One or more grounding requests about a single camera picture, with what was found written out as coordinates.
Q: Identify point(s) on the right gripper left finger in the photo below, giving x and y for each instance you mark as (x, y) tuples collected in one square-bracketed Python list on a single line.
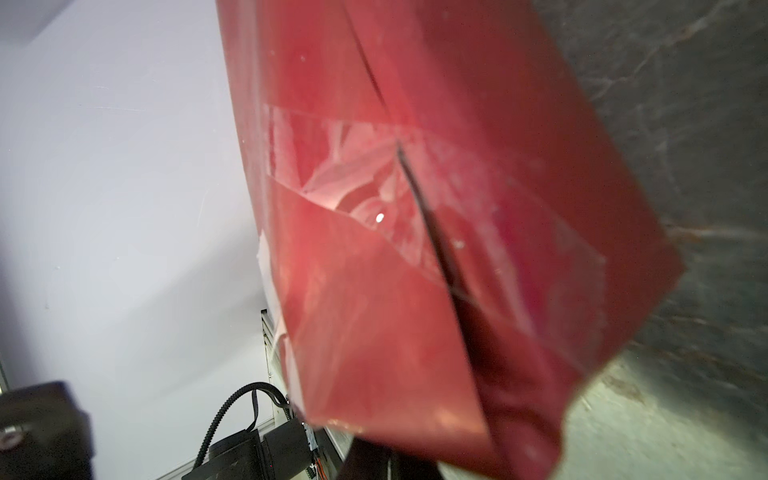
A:
[(365, 461)]

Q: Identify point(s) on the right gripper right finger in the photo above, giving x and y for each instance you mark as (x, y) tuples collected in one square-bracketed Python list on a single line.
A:
[(406, 467)]

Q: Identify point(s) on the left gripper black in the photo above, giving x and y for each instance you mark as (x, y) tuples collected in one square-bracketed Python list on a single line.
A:
[(44, 434)]

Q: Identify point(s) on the dark red wrapping paper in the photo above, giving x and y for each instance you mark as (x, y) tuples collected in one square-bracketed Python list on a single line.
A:
[(371, 346)]

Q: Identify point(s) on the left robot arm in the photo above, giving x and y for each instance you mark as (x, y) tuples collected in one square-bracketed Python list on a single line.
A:
[(286, 452)]

